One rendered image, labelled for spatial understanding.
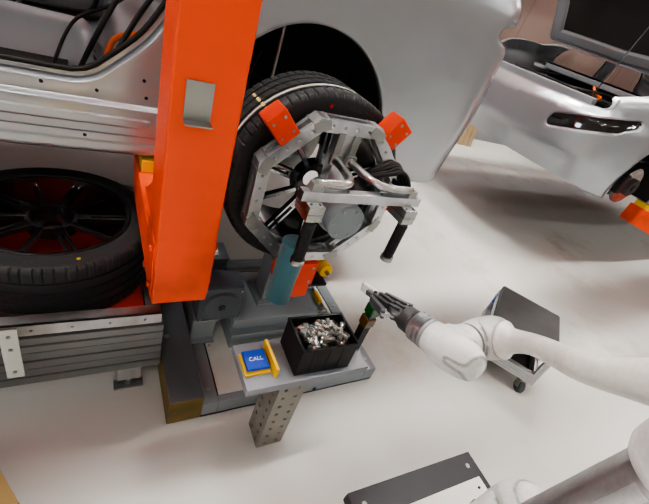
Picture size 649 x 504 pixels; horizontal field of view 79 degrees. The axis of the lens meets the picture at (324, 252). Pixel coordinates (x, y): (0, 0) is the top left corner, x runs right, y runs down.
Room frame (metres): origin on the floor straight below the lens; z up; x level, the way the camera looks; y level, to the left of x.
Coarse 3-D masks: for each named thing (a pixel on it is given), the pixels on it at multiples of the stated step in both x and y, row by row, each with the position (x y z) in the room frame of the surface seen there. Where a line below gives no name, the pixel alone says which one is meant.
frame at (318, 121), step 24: (312, 120) 1.15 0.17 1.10; (336, 120) 1.18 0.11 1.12; (360, 120) 1.28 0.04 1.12; (288, 144) 1.10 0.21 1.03; (384, 144) 1.30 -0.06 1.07; (264, 168) 1.06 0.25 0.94; (264, 192) 1.08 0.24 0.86; (384, 192) 1.36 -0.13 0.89; (264, 240) 1.10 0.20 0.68; (336, 240) 1.33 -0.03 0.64
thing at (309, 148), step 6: (318, 138) 1.75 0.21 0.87; (306, 144) 1.72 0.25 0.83; (312, 144) 1.74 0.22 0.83; (306, 150) 1.72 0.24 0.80; (312, 150) 1.74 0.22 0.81; (288, 156) 1.63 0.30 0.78; (294, 156) 1.69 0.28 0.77; (306, 156) 1.73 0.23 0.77; (282, 162) 1.66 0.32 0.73; (288, 162) 1.68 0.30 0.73; (294, 162) 1.70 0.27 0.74
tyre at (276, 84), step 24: (288, 72) 1.38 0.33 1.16; (312, 72) 1.42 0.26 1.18; (264, 96) 1.24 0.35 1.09; (288, 96) 1.20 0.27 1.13; (312, 96) 1.22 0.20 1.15; (336, 96) 1.26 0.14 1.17; (360, 96) 1.36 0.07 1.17; (240, 120) 1.19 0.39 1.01; (240, 144) 1.11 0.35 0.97; (264, 144) 1.14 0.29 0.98; (240, 168) 1.11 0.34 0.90; (240, 192) 1.12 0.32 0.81; (240, 216) 1.13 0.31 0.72
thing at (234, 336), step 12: (312, 288) 1.61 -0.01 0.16; (312, 300) 1.53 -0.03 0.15; (324, 312) 1.45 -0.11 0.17; (228, 324) 1.16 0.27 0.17; (264, 324) 1.25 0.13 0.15; (276, 324) 1.28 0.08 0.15; (228, 336) 1.13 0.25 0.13; (240, 336) 1.13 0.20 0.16; (252, 336) 1.17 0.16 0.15; (264, 336) 1.20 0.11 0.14; (276, 336) 1.24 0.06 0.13
